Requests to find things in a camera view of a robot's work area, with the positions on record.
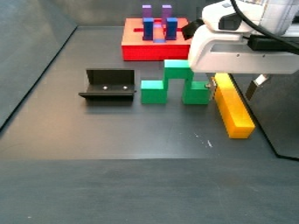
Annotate black cable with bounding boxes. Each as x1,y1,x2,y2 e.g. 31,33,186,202
229,0,299,55

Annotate green arch block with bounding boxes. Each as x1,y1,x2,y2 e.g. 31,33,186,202
140,59,210,105

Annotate yellow rectangular block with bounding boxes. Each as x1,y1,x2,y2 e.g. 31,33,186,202
214,73,255,139

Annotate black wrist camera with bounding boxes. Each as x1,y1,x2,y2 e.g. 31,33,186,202
182,18,204,39

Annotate purple U block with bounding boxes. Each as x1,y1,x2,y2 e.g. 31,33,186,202
142,4,172,25

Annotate dark blue U block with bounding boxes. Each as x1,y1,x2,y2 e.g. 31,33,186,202
143,17,178,43

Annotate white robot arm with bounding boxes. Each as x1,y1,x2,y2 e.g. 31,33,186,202
188,0,299,85

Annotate red base board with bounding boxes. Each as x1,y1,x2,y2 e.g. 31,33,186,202
122,17,191,61

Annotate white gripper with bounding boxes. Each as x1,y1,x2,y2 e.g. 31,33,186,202
188,0,299,100

